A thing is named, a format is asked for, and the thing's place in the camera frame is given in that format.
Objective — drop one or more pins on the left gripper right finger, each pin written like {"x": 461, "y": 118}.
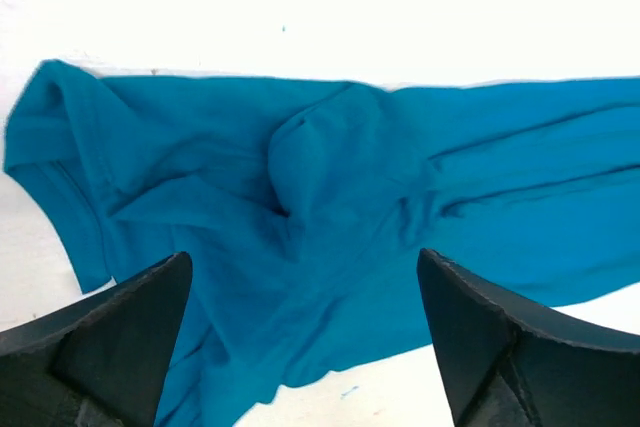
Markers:
{"x": 506, "y": 360}

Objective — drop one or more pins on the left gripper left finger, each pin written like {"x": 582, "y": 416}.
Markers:
{"x": 101, "y": 361}

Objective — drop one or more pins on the blue t shirt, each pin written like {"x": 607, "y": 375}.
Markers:
{"x": 304, "y": 205}

